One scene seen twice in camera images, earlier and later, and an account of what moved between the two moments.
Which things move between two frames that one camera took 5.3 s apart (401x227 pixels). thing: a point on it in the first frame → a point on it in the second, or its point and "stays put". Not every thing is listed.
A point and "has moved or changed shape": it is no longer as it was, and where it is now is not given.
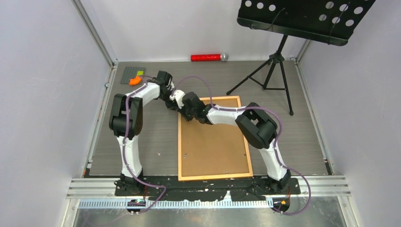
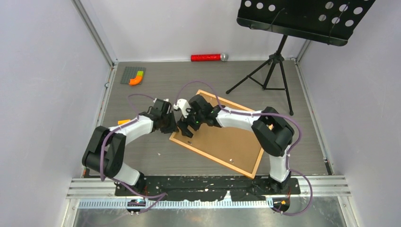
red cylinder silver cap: (222, 56) stays put
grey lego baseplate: (130, 73) stays put
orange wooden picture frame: (207, 152) has moved or changed shape
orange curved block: (135, 81) stays put
